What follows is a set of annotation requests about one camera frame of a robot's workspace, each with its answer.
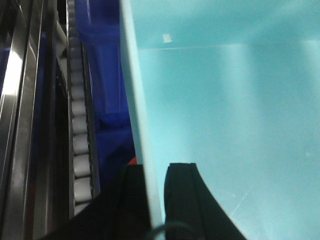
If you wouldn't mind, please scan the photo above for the grey metal side rail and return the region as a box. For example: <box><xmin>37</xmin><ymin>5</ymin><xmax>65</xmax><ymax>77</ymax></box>
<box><xmin>0</xmin><ymin>0</ymin><xmax>57</xmax><ymax>240</ymax></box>

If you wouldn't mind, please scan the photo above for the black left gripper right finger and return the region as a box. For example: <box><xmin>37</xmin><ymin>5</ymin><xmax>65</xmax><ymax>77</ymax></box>
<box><xmin>164</xmin><ymin>163</ymin><xmax>245</xmax><ymax>240</ymax></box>

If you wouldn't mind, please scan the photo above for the red item below rack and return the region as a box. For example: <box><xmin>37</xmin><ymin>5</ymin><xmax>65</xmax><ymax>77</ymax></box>
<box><xmin>128</xmin><ymin>157</ymin><xmax>138</xmax><ymax>165</ymax></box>

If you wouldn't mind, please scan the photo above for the small blue bin below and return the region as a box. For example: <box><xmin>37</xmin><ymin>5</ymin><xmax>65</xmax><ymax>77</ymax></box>
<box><xmin>75</xmin><ymin>0</ymin><xmax>136</xmax><ymax>189</ymax></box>

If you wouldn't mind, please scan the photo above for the light teal plastic bin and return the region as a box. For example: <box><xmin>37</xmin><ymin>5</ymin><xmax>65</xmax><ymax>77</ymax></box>
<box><xmin>120</xmin><ymin>0</ymin><xmax>320</xmax><ymax>240</ymax></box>

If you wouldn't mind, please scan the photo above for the white roller conveyor track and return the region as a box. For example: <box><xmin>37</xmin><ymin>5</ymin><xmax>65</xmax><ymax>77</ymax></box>
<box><xmin>66</xmin><ymin>0</ymin><xmax>100</xmax><ymax>218</ymax></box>

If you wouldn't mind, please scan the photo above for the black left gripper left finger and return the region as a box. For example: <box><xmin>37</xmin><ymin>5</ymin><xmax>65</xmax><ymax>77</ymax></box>
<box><xmin>44</xmin><ymin>164</ymin><xmax>151</xmax><ymax>240</ymax></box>

